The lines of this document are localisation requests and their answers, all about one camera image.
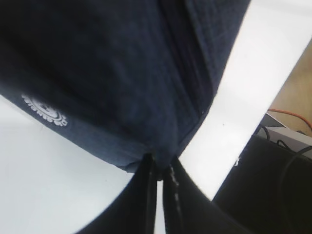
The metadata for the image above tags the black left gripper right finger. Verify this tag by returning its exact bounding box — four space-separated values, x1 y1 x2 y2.
163 158 249 234

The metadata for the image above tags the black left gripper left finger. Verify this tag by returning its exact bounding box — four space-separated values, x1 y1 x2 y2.
78 154 157 234

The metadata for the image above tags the navy blue lunch bag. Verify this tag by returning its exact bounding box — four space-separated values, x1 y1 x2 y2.
0 0 250 172

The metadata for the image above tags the grey box on floor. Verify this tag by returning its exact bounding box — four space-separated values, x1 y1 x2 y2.
267 127 312 151

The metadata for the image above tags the orange cable on floor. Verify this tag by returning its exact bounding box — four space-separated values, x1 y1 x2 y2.
267 109 312 127

